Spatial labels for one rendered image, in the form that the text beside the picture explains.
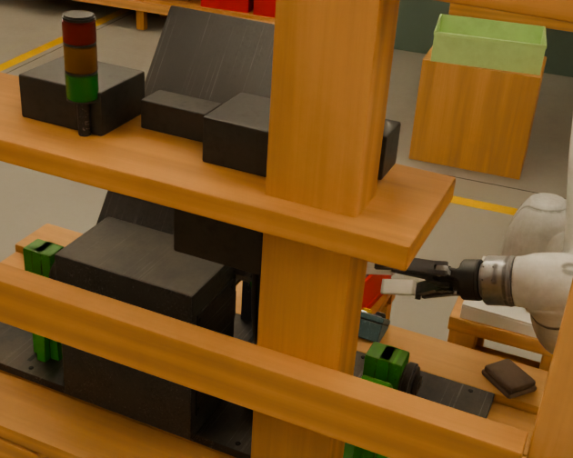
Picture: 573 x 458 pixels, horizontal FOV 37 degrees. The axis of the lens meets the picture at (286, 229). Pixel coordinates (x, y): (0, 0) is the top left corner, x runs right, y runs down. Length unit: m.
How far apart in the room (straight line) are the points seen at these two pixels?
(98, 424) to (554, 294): 0.93
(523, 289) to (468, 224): 3.10
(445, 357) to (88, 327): 0.90
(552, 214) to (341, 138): 1.14
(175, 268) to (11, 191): 3.17
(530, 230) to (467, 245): 2.20
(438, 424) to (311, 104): 0.49
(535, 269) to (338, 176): 0.48
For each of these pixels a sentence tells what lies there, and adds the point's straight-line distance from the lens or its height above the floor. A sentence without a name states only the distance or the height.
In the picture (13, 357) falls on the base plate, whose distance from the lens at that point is 2.01.
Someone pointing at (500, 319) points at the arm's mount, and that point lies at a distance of 2.27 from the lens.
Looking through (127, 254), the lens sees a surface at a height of 1.24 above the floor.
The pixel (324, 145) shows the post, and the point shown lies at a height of 1.64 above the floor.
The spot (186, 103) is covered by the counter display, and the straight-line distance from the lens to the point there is 1.43.
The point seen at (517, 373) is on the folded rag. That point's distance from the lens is 2.00.
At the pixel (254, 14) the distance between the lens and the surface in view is 7.07.
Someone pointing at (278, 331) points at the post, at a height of 1.31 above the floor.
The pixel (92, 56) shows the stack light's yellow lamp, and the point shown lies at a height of 1.67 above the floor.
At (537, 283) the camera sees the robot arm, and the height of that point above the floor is 1.34.
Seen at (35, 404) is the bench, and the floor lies 0.88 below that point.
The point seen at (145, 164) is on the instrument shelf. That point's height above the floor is 1.54.
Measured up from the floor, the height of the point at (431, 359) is 0.90.
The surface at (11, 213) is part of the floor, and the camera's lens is 4.54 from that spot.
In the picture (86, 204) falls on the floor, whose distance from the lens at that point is 4.58.
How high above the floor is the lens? 2.10
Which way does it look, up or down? 29 degrees down
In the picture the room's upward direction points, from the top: 4 degrees clockwise
